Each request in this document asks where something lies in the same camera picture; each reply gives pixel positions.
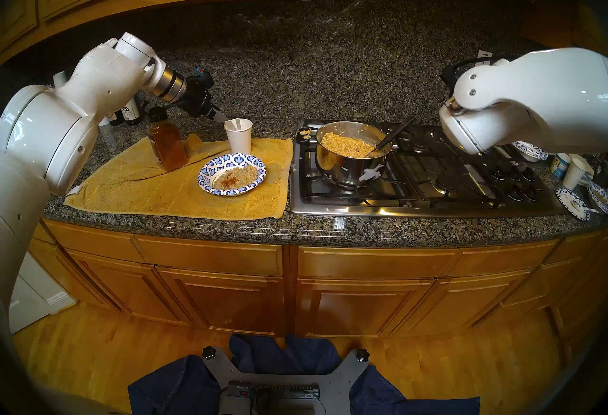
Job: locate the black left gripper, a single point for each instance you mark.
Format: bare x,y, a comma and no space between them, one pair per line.
197,98

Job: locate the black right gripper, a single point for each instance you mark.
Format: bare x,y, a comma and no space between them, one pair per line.
450,74

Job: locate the ground cinnamon jar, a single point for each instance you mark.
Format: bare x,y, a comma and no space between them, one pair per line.
167,145

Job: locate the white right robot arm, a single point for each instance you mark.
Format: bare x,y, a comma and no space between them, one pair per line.
536,100

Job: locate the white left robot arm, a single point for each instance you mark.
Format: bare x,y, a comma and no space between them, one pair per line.
71,124

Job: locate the blue patterned paper bowl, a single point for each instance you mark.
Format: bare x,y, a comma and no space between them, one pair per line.
209,171

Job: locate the scooped oatmeal portion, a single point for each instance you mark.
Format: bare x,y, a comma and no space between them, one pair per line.
237,177

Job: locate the oatmeal in saucepan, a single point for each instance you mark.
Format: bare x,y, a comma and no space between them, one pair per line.
349,144

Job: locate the blue patterned bowl with food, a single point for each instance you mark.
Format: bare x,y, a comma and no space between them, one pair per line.
598,195

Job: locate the white paper cup with spoons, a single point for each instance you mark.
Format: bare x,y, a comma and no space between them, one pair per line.
239,141

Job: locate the soy sauce bottle white cap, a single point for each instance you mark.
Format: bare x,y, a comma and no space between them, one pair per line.
130,114

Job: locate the dark oil bottle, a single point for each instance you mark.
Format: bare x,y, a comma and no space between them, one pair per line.
115,118

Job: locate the yellow terry towel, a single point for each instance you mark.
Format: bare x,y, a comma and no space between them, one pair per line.
142,190

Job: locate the stack of blue patterned bowls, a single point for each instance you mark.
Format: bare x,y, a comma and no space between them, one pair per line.
529,151

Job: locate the stainless gas cooktop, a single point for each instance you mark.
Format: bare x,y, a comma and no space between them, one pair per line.
427,190

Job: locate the dark wooden corner cabinet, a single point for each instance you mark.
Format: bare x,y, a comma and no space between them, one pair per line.
555,19

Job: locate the stainless steel saucepan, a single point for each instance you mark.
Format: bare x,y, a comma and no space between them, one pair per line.
346,171

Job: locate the small printed food tub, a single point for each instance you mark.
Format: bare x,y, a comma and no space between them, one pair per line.
560,165

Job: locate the stack of white paper cups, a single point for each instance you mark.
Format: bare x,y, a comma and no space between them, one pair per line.
59,79

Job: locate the blue patterned paper plate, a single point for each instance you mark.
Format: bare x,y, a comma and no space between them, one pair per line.
570,204

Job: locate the wooden lower cabinets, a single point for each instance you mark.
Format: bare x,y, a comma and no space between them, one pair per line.
332,286

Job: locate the dark blue denim cloth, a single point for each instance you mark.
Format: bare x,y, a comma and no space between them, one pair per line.
180,390

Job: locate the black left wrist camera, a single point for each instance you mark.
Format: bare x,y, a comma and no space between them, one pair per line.
203,78

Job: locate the white wall outlet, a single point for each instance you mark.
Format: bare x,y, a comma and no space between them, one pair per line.
483,54

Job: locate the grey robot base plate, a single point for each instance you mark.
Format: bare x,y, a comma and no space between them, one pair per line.
342,381

